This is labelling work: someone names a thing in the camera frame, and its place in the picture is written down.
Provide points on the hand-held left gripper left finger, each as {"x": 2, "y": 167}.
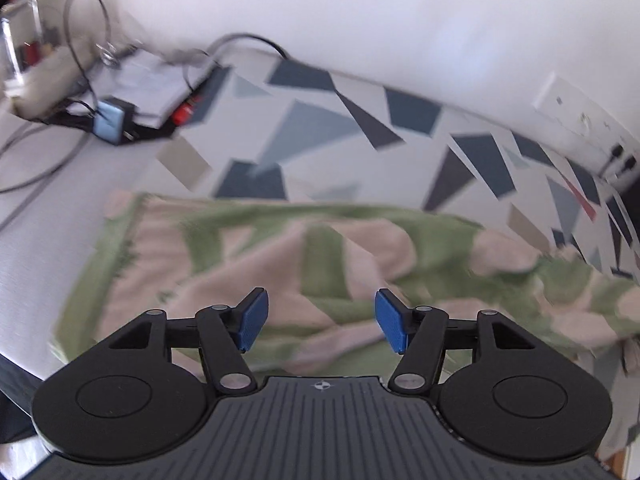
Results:
{"x": 252, "y": 320}

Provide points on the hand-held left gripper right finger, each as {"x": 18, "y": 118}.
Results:
{"x": 392, "y": 322}

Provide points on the green white patterned pants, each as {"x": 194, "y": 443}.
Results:
{"x": 325, "y": 260}

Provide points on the table with geometric patterned cover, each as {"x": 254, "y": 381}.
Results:
{"x": 350, "y": 125}

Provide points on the small red object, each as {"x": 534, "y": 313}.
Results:
{"x": 187, "y": 110}

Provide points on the white textured board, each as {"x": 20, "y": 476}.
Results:
{"x": 40, "y": 260}

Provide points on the blue black adapter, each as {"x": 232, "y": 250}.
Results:
{"x": 107, "y": 120}

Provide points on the white flat box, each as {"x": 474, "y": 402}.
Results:
{"x": 150, "y": 85}

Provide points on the clear acrylic organizer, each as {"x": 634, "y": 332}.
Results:
{"x": 12, "y": 45}

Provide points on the white wall socket panel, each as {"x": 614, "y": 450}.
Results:
{"x": 565, "y": 105}

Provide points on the black wall plug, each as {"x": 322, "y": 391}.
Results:
{"x": 617, "y": 152}
{"x": 625, "y": 167}

